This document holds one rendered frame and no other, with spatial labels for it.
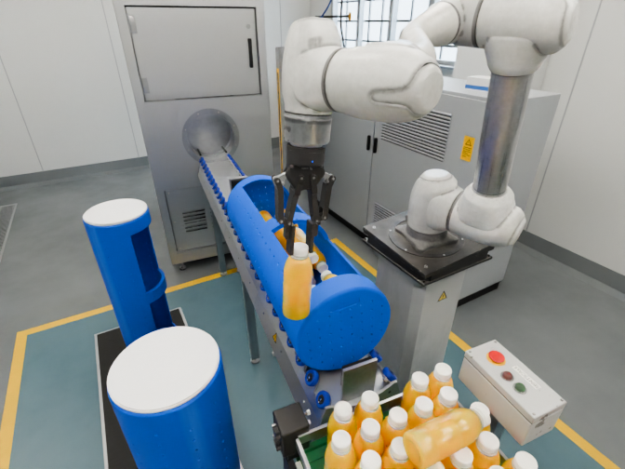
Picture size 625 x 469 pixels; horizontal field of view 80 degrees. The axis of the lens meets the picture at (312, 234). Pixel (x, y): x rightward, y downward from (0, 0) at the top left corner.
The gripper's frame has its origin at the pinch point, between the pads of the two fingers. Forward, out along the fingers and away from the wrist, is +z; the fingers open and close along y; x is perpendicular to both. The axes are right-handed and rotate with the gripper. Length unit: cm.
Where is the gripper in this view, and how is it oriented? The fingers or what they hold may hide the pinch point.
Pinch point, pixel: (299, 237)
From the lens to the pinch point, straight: 80.7
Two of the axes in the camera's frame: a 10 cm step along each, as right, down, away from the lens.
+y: -9.3, 0.9, -3.7
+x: 3.7, 4.1, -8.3
